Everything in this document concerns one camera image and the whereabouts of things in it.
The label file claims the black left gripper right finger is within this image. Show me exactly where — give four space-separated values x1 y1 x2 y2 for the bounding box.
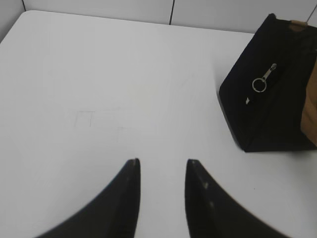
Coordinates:
186 159 282 238

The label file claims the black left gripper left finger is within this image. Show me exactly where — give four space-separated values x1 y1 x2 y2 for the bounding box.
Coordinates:
39 158 141 238

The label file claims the black canvas tote bag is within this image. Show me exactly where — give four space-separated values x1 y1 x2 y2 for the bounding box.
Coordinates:
219 13 317 152

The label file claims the silver zipper pull with ring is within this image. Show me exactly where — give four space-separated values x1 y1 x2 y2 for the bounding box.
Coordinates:
252 63 277 93

